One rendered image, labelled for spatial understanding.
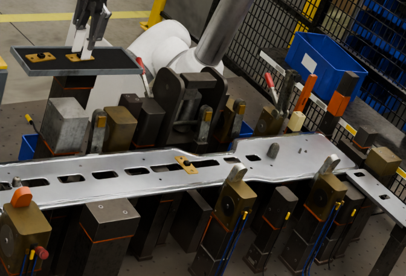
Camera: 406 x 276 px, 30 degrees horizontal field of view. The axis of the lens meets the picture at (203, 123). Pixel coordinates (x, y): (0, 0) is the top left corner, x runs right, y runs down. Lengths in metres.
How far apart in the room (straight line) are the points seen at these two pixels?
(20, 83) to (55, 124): 2.36
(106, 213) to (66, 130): 0.30
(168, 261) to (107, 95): 0.72
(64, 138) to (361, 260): 1.17
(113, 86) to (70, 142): 0.67
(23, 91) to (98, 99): 1.60
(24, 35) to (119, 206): 3.18
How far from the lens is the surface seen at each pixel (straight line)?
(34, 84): 4.45
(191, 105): 2.36
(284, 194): 2.28
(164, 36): 2.84
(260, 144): 2.46
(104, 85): 2.75
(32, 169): 2.00
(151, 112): 2.24
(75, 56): 2.24
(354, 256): 2.71
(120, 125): 2.13
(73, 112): 2.06
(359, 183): 2.50
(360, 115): 2.89
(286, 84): 2.51
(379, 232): 2.91
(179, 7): 5.38
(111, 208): 1.89
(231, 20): 2.59
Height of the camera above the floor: 2.14
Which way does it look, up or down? 28 degrees down
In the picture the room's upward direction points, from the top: 21 degrees clockwise
